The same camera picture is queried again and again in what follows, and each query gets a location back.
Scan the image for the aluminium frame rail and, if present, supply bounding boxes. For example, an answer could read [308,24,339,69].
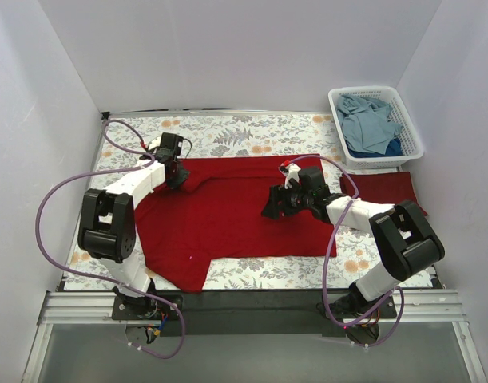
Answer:
[38,289,466,325]

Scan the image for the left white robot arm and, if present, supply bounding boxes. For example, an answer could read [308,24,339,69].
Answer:
[77,132,188,319]

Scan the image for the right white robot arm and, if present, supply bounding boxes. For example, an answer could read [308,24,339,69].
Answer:
[262,162,445,318]

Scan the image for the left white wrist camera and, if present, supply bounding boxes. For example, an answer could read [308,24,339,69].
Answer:
[146,136,161,152]

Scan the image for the light blue t shirt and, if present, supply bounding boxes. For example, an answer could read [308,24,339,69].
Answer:
[336,94,403,154]

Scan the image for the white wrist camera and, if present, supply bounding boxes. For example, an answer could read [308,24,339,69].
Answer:
[279,160,300,188]
[146,136,161,152]

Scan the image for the dark blue t shirt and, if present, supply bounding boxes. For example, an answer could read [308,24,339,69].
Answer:
[348,138,403,158]

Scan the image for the white plastic basket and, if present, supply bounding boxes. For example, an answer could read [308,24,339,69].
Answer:
[327,85,424,169]

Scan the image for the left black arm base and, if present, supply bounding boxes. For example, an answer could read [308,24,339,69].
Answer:
[111,294,183,321]

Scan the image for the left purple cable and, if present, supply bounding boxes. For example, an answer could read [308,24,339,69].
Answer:
[34,119,187,359]

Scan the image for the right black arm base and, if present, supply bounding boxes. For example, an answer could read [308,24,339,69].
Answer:
[329,295,397,320]

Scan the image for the folded dark red t shirt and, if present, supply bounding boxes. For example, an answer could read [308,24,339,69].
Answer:
[327,172,427,235]

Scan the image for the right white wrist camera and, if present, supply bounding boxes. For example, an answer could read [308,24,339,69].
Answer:
[279,160,300,188]

